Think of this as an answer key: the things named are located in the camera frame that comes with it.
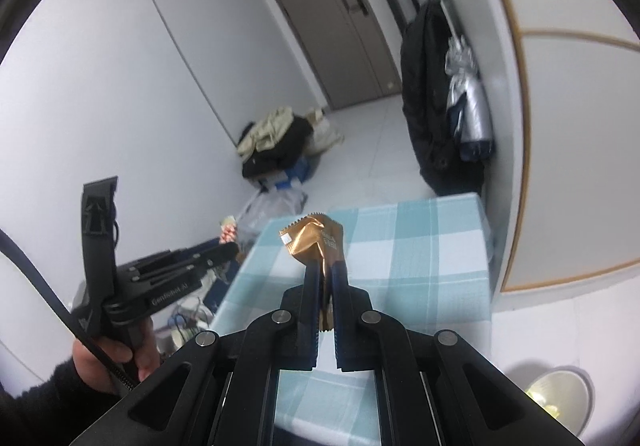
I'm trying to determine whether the gold foil snack wrapper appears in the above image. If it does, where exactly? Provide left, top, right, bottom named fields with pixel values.
left=279, top=212, right=345, bottom=331

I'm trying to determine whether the white round trash bin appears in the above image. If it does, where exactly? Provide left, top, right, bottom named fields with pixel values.
left=525, top=367, right=594, bottom=436

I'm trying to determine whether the person's left hand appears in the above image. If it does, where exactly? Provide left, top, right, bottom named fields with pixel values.
left=72, top=318, right=160, bottom=394

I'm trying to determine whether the teal checkered tablecloth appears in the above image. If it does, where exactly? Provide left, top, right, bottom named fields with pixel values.
left=212, top=194, right=491, bottom=445

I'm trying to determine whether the grey plastic mailer bag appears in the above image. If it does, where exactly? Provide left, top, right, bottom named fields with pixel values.
left=236, top=187, right=308, bottom=251

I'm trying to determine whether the blue white cardboard box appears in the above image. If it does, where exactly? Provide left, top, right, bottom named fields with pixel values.
left=257, top=157, right=311, bottom=189

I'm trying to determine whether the black jacket hanging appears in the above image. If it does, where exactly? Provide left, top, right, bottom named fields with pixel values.
left=400, top=2, right=484, bottom=196

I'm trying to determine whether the black clothing pile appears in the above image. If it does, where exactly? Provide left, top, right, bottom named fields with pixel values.
left=242, top=116, right=314, bottom=179

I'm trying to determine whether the white cream tote bag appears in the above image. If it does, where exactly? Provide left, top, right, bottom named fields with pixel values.
left=304, top=110, right=345, bottom=157

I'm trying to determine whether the beige clothing pile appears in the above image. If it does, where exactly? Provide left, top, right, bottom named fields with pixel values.
left=236, top=106, right=295, bottom=161

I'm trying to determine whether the silver folded umbrella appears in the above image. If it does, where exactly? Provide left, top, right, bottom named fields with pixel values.
left=430, top=0, right=495, bottom=162

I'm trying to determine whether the brown entrance door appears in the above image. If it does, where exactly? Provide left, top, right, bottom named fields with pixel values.
left=276, top=0, right=400, bottom=110

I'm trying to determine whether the black cable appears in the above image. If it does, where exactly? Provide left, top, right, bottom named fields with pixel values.
left=0, top=227, right=137, bottom=394

